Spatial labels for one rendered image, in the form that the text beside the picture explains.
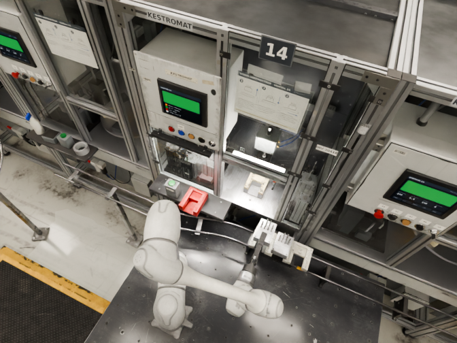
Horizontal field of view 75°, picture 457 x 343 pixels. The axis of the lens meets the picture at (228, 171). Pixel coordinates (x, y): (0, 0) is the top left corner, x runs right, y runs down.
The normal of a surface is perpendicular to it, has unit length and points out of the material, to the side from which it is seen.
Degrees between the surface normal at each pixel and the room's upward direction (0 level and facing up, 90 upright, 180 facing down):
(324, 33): 0
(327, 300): 0
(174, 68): 90
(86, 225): 0
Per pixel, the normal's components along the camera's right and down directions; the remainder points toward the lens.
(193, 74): -0.40, 0.72
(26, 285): 0.05, -0.59
